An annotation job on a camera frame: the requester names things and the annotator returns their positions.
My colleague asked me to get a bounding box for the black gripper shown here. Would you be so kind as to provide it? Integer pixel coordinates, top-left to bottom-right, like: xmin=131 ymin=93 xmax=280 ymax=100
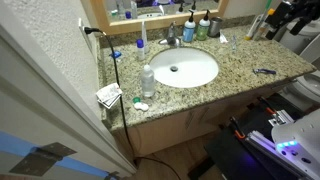
xmin=265 ymin=1 xmax=296 ymax=41

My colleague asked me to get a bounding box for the blue pump soap bottle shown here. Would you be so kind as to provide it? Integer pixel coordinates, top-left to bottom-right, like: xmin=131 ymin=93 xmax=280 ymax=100
xmin=182 ymin=9 xmax=197 ymax=44

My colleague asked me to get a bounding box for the bottle with yellow cap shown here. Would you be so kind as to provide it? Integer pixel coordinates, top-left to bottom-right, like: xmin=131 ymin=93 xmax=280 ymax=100
xmin=253 ymin=8 xmax=276 ymax=42

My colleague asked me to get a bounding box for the green pump soap bottle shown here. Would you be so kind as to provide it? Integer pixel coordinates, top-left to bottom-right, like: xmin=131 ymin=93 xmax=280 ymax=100
xmin=195 ymin=9 xmax=212 ymax=42

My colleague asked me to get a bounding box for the chrome faucet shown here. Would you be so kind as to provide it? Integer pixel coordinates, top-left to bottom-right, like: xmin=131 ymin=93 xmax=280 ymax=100
xmin=157 ymin=21 xmax=183 ymax=48

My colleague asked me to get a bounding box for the small bottle with blue cap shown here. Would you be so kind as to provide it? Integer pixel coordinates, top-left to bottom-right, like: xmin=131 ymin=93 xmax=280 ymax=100
xmin=136 ymin=38 xmax=146 ymax=62

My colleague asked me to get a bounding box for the clear bottle with white cap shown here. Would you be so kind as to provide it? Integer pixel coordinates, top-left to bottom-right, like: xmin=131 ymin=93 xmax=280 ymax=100
xmin=140 ymin=64 xmax=156 ymax=99

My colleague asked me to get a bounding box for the white toilet tank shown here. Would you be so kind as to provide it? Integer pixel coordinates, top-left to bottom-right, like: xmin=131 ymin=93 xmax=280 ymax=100
xmin=279 ymin=17 xmax=320 ymax=56

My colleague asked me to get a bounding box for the blue and white toothbrush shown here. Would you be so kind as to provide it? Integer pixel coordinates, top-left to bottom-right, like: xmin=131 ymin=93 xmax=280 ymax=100
xmin=231 ymin=34 xmax=238 ymax=52

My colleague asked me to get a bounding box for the blue razor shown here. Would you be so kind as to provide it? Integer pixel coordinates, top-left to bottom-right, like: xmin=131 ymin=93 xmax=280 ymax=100
xmin=252 ymin=68 xmax=277 ymax=76

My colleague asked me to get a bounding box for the small white toothpaste tube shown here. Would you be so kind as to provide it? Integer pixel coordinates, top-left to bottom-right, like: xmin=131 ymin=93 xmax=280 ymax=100
xmin=219 ymin=31 xmax=229 ymax=45

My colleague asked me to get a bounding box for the stainless steel cup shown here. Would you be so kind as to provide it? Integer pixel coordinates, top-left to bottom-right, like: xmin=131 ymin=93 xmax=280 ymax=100
xmin=207 ymin=16 xmax=224 ymax=38

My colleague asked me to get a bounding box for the white toilet bowl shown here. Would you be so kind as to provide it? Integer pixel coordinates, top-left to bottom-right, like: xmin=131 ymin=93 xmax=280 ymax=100
xmin=285 ymin=34 xmax=320 ymax=112

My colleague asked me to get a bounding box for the white sink basin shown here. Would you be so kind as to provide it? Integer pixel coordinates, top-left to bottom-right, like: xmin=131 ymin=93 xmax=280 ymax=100
xmin=148 ymin=47 xmax=220 ymax=89

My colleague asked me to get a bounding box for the wood framed mirror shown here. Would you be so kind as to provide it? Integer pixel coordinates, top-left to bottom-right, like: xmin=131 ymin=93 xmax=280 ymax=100
xmin=89 ymin=0 xmax=230 ymax=36

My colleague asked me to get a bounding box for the wooden vanity cabinet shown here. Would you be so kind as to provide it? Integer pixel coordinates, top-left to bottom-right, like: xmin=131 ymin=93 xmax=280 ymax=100
xmin=111 ymin=79 xmax=301 ymax=159

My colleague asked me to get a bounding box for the black robot cart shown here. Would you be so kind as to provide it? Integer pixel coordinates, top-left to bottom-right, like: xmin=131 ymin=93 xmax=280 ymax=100
xmin=187 ymin=93 xmax=314 ymax=180

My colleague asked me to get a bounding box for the tall slim white tube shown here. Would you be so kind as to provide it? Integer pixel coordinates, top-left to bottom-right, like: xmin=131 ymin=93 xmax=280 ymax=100
xmin=141 ymin=20 xmax=150 ymax=54

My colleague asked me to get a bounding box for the white green contact lens case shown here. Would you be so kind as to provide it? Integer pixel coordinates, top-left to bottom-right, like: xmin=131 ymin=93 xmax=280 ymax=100
xmin=132 ymin=96 xmax=150 ymax=113

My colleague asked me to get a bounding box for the small blue plastic object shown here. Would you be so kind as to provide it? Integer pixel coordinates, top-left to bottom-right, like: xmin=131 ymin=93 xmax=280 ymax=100
xmin=109 ymin=50 xmax=123 ymax=60

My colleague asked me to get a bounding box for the stack of paper cards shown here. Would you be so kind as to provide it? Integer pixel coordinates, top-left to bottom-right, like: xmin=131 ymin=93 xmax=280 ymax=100
xmin=95 ymin=82 xmax=124 ymax=110

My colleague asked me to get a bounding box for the blue tape strip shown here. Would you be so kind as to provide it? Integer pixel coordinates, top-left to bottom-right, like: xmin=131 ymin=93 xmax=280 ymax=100
xmin=0 ymin=130 xmax=111 ymax=179

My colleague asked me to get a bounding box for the white door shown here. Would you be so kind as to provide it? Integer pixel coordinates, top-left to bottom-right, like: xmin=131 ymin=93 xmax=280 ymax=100
xmin=0 ymin=3 xmax=138 ymax=180

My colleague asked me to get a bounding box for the metal door hinge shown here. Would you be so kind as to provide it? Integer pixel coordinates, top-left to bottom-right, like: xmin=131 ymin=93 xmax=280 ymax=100
xmin=8 ymin=142 xmax=78 ymax=177

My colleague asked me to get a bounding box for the silver aluminium rail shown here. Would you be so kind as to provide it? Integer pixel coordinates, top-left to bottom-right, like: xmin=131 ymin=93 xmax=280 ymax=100
xmin=245 ymin=130 xmax=306 ymax=179

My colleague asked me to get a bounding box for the black power cable with plug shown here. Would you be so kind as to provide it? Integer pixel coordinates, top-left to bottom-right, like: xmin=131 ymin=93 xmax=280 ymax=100
xmin=83 ymin=26 xmax=183 ymax=180

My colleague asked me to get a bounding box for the white wall outlet plate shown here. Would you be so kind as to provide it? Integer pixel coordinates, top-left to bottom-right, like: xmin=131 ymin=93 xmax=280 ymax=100
xmin=78 ymin=17 xmax=94 ymax=51

